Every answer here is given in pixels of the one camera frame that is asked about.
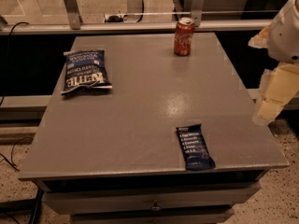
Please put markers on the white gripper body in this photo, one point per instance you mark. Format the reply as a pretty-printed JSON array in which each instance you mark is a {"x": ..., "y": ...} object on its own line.
[{"x": 286, "y": 36}]

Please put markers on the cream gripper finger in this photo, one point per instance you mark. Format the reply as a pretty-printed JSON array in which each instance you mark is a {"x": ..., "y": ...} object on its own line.
[
  {"x": 276, "y": 89},
  {"x": 260, "y": 41}
]

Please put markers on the dark blue rxbar wrapper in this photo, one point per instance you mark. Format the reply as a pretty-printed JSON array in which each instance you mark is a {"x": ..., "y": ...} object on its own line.
[{"x": 194, "y": 149}]

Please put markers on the red coca-cola can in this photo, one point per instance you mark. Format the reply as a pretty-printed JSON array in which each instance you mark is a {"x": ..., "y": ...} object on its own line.
[{"x": 183, "y": 36}]

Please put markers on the blue kettle chips bag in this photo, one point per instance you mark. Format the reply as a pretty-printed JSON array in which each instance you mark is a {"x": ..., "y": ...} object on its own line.
[{"x": 85, "y": 69}]

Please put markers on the grey wooden table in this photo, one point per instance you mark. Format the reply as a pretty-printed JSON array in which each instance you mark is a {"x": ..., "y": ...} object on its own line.
[{"x": 126, "y": 139}]

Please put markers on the grey table drawer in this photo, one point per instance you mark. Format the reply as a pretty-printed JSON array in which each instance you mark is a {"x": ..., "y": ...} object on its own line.
[{"x": 98, "y": 202}]

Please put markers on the metal railing frame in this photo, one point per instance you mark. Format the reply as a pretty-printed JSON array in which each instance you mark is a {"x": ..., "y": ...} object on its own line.
[{"x": 62, "y": 17}]

